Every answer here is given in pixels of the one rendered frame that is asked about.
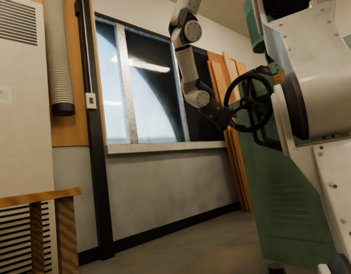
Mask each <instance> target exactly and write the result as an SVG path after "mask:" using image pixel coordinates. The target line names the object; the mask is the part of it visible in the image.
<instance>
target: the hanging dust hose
mask: <svg viewBox="0 0 351 274"><path fill-rule="evenodd" d="M42 5H43V16H44V26H45V43H46V60H47V71H48V80H49V89H50V96H51V105H52V114H53V115H55V116H61V117H65V116H72V115H74V114H75V113H76V111H75V104H74V98H73V97H74V96H73V87H72V81H71V73H70V72H71V71H70V62H69V56H68V46H67V36H66V24H65V9H64V0H42Z"/></svg>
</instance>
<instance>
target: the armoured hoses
mask: <svg viewBox="0 0 351 274"><path fill-rule="evenodd" d="M241 86H242V91H243V96H244V97H245V96H246V84H245V80H243V81H241ZM249 90H250V93H251V96H252V98H253V100H254V101H258V100H257V97H256V93H255V89H254V85H253V81H252V79H250V84H249ZM256 107H257V108H258V109H259V110H260V108H259V104H257V105H256ZM247 113H248V117H249V123H250V126H254V125H255V123H254V118H253V113H252V109H249V110H248V109H247ZM256 115H257V119H258V122H260V121H261V120H262V115H260V114H259V113H258V112H256ZM260 130H261V134H262V138H263V140H264V141H265V142H263V141H260V140H259V139H258V135H257V131H255V132H252V134H253V139H254V142H255V143H256V144H257V145H260V146H264V147H268V148H271V149H274V150H278V151H281V152H283V149H282V146H281V142H280V140H279V141H278V140H274V139H270V138H268V137H267V134H266V130H265V126H263V127H262V128H261V129H260Z"/></svg>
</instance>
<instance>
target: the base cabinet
mask: <svg viewBox="0 0 351 274"><path fill-rule="evenodd" d="M265 130H266V134H267V137H268V138H270V139H274V140H278V141H279V140H280V137H279V133H278V129H277V124H276V122H275V123H271V124H267V125H265ZM238 136H239V141H240V146H241V152H242V157H243V162H244V166H245V171H246V176H247V182H248V187H249V192H250V197H251V201H252V206H253V212H254V217H255V222H256V227H257V230H258V236H259V241H260V246H261V251H262V257H263V259H268V260H273V261H278V262H281V263H286V264H291V265H296V266H301V267H306V268H310V269H314V270H318V265H319V264H326V265H328V263H329V262H330V260H331V259H332V257H333V256H334V255H335V253H337V252H336V248H335V245H334V241H333V238H332V235H331V232H330V228H329V225H328V222H327V218H326V216H325V212H324V209H323V206H322V202H321V199H320V196H319V193H318V192H317V191H316V189H315V188H314V187H313V186H312V185H311V183H310V182H309V181H308V180H307V178H306V177H305V176H304V175H303V174H302V172H301V171H300V169H299V168H298V167H297V166H296V165H295V163H294V162H293V161H292V160H291V159H290V157H286V156H284V154H283V152H281V151H278V150H274V149H271V148H268V147H264V146H260V145H257V144H256V143H255V142H254V139H253V134H252V133H243V132H241V133H238ZM293 140H294V143H295V144H298V145H302V144H309V143H312V142H319V141H320V140H319V138H314V139H308V140H301V139H299V138H297V137H296V136H294V135H293Z"/></svg>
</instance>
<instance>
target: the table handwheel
mask: <svg viewBox="0 0 351 274"><path fill-rule="evenodd" d="M245 79H246V96H245V97H242V98H241V99H240V102H239V105H240V106H239V107H238V108H236V109H235V110H234V114H235V113H236V112H238V111H239V110H241V109H248V110H249V109H253V110H255V111H256V112H258V113H259V114H260V115H262V116H263V118H262V120H261V121H260V122H259V123H257V124H256V125H254V126H251V127H246V128H244V129H236V128H234V129H235V130H237V131H239V132H243V133H251V132H255V131H257V130H259V129H261V128H262V127H263V126H264V125H265V124H266V123H267V122H268V121H269V120H270V118H271V116H272V114H273V107H272V101H271V95H272V93H274V90H273V86H272V84H271V83H270V82H269V80H268V79H267V78H266V77H264V76H263V75H261V74H258V73H245V74H243V75H241V76H239V77H237V78H236V79H235V80H234V81H233V82H232V83H231V84H230V85H229V87H228V89H227V91H226V93H225V96H224V101H223V105H224V106H225V107H229V98H230V95H231V93H232V91H233V89H234V88H235V87H236V86H237V85H238V83H240V82H241V81H243V80H245ZM250 79H256V80H258V81H260V82H261V83H263V85H264V86H265V88H266V90H267V93H268V102H262V101H254V100H253V98H251V97H249V84H250ZM257 104H259V108H263V109H267V111H266V113H264V112H263V111H261V110H259V109H258V108H257V107H256V105H257Z"/></svg>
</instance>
